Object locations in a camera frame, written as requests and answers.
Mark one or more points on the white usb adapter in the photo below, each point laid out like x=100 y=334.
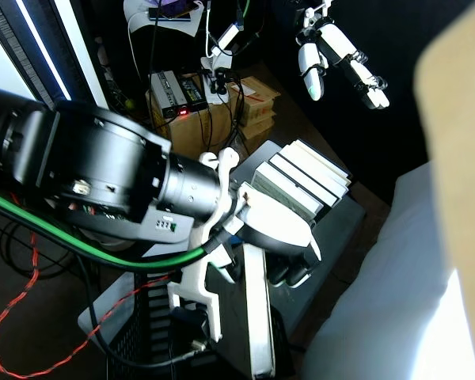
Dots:
x=227 y=37

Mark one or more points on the black electronic box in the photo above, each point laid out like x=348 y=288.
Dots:
x=192 y=93

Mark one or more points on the small cardboard box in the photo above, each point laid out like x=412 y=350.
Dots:
x=259 y=126

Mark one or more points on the white round stool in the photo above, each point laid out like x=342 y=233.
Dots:
x=182 y=27

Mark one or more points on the white book K spine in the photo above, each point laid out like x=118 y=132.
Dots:
x=316 y=176

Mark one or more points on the black book Let It Be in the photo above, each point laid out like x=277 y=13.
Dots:
x=311 y=183

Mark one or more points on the beige panel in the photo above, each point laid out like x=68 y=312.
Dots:
x=459 y=118

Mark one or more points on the large cardboard box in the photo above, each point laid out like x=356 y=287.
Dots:
x=190 y=134

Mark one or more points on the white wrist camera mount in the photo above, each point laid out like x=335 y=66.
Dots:
x=200 y=285

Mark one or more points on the cardboard box red label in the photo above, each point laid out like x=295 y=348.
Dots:
x=257 y=103

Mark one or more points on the cream paperback book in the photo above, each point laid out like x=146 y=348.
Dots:
x=320 y=169

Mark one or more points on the black book white label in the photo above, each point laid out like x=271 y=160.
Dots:
x=289 y=198

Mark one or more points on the small yellow green ball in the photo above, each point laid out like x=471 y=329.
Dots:
x=130 y=103

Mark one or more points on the white power adapter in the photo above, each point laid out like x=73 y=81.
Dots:
x=221 y=59

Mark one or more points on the silver electronic box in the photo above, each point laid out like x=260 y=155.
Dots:
x=166 y=91

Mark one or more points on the black mesh file rack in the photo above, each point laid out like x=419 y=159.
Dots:
x=140 y=316

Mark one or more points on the dark smartphone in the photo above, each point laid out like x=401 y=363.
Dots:
x=170 y=16

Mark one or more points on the white black robot body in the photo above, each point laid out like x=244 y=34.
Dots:
x=0 y=59

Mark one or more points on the white power strip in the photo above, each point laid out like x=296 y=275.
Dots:
x=219 y=99

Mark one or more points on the white backdrop sheet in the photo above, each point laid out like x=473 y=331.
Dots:
x=380 y=297

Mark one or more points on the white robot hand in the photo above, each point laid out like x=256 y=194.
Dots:
x=277 y=221
x=338 y=41

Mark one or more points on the black book Century spine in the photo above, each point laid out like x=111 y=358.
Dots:
x=326 y=161

